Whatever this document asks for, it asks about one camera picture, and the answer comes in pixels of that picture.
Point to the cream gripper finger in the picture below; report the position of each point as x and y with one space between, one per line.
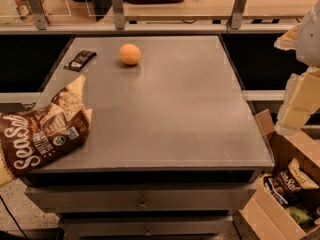
287 41
301 101

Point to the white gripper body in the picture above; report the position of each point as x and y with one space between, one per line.
309 41

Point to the orange fruit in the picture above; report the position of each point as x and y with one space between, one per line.
130 54

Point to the chip bag in box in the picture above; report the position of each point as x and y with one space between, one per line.
285 185

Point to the green snack bag in box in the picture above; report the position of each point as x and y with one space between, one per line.
300 216

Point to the brown sea salt chip bag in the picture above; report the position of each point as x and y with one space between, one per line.
32 139

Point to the cardboard box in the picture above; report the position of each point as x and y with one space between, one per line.
268 219

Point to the grey metal drawer cabinet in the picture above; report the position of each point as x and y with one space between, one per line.
173 149

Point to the black snack bar wrapper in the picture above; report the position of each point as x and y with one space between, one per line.
80 60

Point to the right metal bracket post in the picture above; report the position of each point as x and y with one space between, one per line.
236 18

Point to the metal bracket post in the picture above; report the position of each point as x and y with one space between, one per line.
236 18
118 12
40 19

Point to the middle metal bracket post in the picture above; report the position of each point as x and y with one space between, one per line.
118 12

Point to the left metal bracket post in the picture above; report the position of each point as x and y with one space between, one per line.
40 19

